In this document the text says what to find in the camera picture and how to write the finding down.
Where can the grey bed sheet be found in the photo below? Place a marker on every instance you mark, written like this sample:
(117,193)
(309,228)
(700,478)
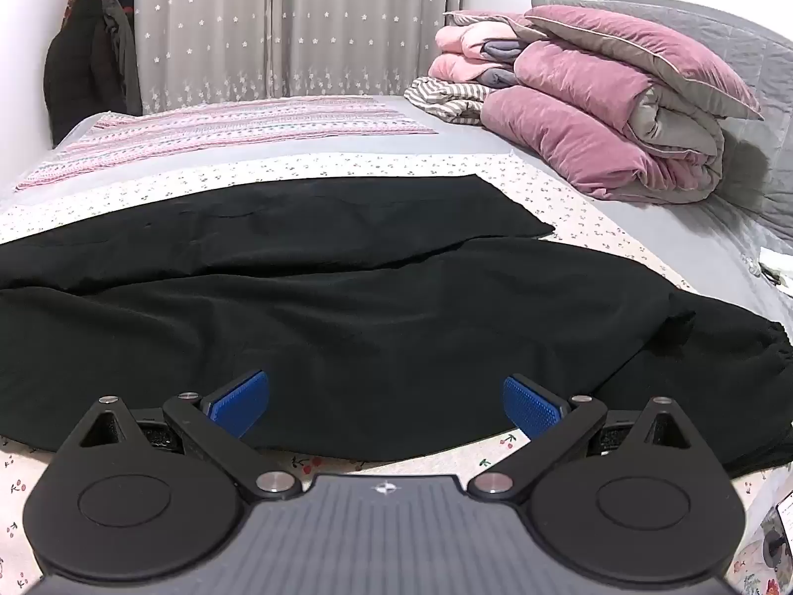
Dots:
(669,235)

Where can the grey star print curtain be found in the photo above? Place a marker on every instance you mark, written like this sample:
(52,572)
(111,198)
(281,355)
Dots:
(248,25)

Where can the grey striped cloth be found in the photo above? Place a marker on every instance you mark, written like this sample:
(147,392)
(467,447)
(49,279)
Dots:
(446,99)

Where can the black and white device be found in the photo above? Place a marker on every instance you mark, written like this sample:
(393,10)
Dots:
(779,536)

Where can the cherry print bed sheet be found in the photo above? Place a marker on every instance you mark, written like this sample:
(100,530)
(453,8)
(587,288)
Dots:
(557,198)

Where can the grey hanging jacket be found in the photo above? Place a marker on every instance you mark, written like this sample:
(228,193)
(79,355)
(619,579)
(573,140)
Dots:
(121,56)

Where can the pink striped blanket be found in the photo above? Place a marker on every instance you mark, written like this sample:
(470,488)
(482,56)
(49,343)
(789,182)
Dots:
(217,127)

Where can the pink and grey folded quilt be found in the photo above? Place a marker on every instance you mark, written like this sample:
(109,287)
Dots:
(557,130)

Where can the black hanging coat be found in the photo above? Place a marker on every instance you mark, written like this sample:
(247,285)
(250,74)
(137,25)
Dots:
(71,74)

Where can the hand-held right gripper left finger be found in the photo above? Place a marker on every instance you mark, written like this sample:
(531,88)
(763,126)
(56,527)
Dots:
(238,404)

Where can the grey-blue folded garment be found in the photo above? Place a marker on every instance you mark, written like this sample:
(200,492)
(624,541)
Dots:
(499,53)

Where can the pink velvet pillow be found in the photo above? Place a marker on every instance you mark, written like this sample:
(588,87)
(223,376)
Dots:
(650,43)

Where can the black pants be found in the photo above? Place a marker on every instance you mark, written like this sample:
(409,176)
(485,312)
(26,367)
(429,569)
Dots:
(372,322)

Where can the grey quilted headboard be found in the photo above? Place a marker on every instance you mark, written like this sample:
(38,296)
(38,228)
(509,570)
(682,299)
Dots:
(743,43)

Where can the pink folded garment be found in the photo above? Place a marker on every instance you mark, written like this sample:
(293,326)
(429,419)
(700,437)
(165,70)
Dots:
(461,43)

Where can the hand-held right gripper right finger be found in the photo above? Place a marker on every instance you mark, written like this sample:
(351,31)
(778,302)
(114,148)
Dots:
(528,408)

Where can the small white object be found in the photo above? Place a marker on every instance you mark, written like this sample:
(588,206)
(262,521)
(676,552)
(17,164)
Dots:
(777,266)

